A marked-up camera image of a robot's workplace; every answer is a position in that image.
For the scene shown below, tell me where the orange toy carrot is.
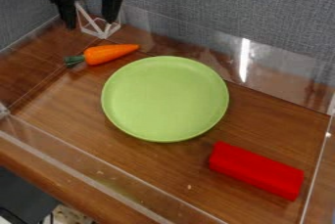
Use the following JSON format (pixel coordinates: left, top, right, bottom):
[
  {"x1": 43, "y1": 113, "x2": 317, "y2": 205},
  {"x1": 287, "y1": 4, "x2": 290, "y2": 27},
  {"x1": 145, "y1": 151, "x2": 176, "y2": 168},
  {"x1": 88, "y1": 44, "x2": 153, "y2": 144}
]
[{"x1": 65, "y1": 44, "x2": 140, "y2": 67}]

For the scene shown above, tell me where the clear acrylic enclosure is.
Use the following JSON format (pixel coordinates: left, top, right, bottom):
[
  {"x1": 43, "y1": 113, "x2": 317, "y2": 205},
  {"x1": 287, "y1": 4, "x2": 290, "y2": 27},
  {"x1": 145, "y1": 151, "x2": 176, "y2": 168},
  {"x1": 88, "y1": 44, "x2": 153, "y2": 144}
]
[{"x1": 0, "y1": 7, "x2": 335, "y2": 224}]

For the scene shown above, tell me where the light green round plate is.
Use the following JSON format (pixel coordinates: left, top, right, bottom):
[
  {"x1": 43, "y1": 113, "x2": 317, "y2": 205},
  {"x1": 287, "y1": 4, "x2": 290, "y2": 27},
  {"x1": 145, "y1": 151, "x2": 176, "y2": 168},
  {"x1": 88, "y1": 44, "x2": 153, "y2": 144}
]
[{"x1": 101, "y1": 56, "x2": 230, "y2": 143}]

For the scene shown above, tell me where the clear acrylic corner bracket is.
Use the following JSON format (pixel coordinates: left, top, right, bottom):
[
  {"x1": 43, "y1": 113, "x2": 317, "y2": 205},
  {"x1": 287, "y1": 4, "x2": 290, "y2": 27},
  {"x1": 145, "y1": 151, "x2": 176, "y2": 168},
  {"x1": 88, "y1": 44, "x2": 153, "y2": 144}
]
[{"x1": 75, "y1": 2, "x2": 122, "y2": 39}]

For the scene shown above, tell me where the red rectangular block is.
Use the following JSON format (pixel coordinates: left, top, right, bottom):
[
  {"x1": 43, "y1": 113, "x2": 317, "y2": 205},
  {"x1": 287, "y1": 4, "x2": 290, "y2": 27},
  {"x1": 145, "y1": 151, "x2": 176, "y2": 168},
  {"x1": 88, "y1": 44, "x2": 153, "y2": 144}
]
[{"x1": 209, "y1": 142, "x2": 305, "y2": 201}]

